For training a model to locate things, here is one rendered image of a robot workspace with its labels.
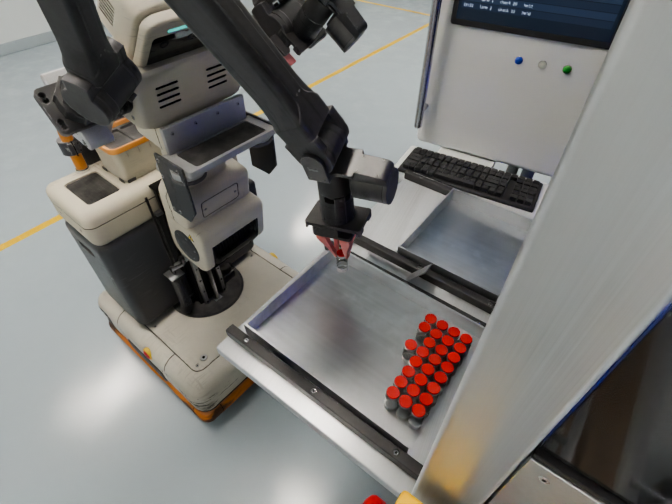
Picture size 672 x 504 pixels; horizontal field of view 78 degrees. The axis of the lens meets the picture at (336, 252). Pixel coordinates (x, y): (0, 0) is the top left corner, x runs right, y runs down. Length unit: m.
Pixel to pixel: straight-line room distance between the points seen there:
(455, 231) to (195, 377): 0.95
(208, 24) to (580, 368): 0.45
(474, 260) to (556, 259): 0.72
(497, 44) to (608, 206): 1.11
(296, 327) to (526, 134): 0.90
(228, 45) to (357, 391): 0.53
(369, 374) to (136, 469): 1.16
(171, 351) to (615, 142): 1.48
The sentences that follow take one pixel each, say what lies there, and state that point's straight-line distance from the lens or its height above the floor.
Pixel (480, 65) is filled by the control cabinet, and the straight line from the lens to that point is 1.32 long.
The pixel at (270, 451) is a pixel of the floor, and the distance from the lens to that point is 1.63.
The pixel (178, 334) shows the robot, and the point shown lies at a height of 0.28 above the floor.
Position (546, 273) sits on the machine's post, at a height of 1.37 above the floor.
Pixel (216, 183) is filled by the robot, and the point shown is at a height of 0.89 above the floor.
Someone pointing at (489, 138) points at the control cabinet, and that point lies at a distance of 1.39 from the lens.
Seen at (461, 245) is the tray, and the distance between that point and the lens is 0.96.
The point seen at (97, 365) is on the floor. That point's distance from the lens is 2.01.
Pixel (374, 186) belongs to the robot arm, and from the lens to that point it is 0.61.
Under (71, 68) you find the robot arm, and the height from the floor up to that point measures 1.29.
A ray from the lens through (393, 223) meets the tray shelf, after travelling 0.99.
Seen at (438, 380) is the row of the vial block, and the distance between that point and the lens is 0.69.
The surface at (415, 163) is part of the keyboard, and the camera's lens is 1.30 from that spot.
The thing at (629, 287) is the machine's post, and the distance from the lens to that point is 0.22.
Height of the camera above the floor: 1.53
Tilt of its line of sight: 45 degrees down
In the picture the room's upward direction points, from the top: straight up
